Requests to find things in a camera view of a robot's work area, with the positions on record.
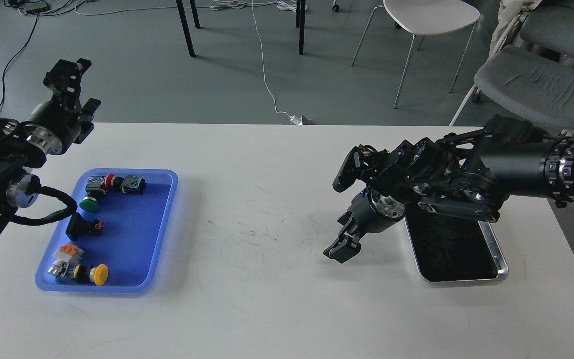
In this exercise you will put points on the black power strip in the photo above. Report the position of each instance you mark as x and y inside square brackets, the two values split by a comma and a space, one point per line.
[35, 7]

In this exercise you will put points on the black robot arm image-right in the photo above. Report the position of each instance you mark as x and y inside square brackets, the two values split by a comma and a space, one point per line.
[468, 176]

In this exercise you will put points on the silver metal tray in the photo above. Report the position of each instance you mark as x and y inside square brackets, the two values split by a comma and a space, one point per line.
[454, 250]

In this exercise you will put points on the grey green contact block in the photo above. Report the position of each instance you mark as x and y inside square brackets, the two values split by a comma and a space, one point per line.
[132, 184]

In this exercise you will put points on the red push button switch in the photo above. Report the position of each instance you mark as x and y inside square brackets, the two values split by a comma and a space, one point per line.
[112, 182]

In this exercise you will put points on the black table leg left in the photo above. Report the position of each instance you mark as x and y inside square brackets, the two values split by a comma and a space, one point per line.
[185, 25]

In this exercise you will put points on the black cylindrical gripper body image-left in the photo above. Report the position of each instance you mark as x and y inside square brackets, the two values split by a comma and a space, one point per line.
[51, 128]

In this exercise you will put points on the grey padded chair far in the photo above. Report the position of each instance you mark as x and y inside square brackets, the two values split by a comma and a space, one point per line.
[551, 26]

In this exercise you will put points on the grey padded chair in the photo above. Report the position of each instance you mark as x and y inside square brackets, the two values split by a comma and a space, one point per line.
[532, 87]
[551, 26]

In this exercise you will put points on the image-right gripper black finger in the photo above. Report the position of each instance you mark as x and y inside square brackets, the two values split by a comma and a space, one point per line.
[345, 247]
[350, 226]

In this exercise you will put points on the black cylindrical gripper body image-right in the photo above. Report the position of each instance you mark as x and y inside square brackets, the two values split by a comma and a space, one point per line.
[373, 213]

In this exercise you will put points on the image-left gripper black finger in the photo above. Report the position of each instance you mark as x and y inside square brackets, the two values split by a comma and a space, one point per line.
[64, 80]
[85, 119]

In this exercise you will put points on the white chair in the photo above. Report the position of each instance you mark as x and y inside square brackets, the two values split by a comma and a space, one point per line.
[423, 18]

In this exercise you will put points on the black table leg right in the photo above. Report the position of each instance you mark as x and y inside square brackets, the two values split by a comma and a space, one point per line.
[300, 24]

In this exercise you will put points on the blue plastic tray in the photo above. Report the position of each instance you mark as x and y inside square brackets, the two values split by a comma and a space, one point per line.
[132, 236]

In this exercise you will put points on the yellow push button switch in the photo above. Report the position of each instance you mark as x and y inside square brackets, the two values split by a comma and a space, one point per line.
[80, 273]

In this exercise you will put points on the green push button switch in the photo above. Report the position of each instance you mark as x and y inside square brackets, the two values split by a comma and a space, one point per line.
[95, 190]

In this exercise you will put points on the black table leg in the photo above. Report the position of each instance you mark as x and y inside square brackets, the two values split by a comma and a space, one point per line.
[300, 24]
[185, 25]

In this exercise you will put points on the orange white contact block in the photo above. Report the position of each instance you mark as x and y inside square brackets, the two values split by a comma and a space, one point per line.
[69, 253]

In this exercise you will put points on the grey padded chair near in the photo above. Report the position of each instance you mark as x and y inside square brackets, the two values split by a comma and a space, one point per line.
[532, 87]

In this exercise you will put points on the white power adapter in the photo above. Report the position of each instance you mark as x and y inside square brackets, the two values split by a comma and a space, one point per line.
[300, 120]

